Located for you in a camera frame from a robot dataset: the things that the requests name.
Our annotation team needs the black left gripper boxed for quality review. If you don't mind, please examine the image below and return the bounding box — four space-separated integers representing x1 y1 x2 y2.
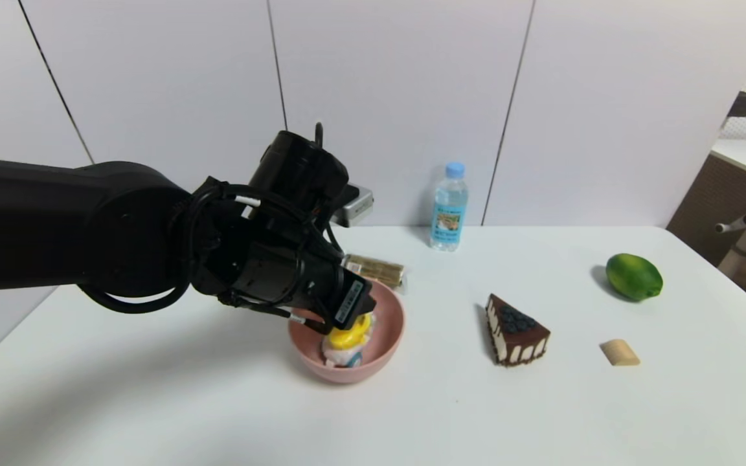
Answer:
295 248 377 335

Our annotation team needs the yellow duck toy car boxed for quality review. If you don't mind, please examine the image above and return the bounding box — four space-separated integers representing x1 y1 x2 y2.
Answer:
321 313 376 368

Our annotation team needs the pink bowl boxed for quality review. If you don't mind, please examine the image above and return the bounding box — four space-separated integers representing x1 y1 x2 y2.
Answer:
288 278 406 384

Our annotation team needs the wrapped brown snack roll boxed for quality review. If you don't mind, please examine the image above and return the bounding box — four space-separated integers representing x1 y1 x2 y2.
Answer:
342 254 408 292

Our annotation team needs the clear water bottle blue cap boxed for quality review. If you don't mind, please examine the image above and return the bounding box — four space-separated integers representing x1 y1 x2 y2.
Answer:
429 162 469 252

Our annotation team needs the chocolate cake slice toy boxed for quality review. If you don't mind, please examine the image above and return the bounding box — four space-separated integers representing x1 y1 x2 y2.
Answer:
484 293 551 368

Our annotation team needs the small beige wooden block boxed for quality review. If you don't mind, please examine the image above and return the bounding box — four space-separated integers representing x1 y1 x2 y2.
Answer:
600 338 641 367

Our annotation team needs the green lime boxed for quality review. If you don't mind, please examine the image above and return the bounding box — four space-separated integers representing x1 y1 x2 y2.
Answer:
605 253 664 302

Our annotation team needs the brown desk side panel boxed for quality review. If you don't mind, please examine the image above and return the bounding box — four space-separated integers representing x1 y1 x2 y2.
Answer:
664 155 746 269

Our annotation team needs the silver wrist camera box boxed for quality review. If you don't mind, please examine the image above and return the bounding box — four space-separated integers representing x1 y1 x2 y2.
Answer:
331 184 375 228

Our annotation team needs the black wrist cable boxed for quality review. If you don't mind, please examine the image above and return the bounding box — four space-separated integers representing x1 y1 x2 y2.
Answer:
214 183 345 260

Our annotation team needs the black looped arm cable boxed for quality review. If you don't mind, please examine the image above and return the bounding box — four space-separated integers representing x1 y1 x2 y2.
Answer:
78 184 218 316

